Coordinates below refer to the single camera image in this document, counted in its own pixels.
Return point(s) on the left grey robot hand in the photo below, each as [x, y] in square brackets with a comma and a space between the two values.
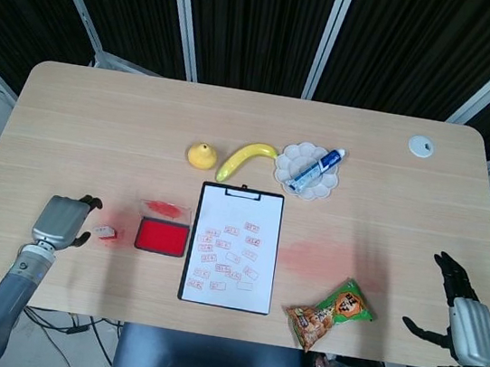
[57, 221]

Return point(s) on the yellow pear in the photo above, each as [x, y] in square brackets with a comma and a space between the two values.
[202, 157]

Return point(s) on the white flower-shaped palette dish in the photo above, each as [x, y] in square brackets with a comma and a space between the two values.
[292, 153]

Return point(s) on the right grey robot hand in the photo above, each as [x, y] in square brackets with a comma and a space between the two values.
[475, 330]

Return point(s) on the green orange snack bag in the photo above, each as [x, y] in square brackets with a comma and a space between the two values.
[337, 308]

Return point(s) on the yellow banana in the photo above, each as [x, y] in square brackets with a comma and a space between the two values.
[242, 155]

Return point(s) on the red ink pad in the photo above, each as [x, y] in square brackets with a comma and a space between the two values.
[162, 238]

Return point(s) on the small red stamp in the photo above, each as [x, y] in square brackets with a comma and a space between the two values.
[103, 232]

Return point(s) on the blue white toothpaste tube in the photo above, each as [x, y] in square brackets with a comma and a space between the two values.
[315, 168]

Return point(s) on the black clipboard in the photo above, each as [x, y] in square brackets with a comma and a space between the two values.
[242, 193]

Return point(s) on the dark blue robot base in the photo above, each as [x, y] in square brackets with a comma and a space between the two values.
[206, 365]

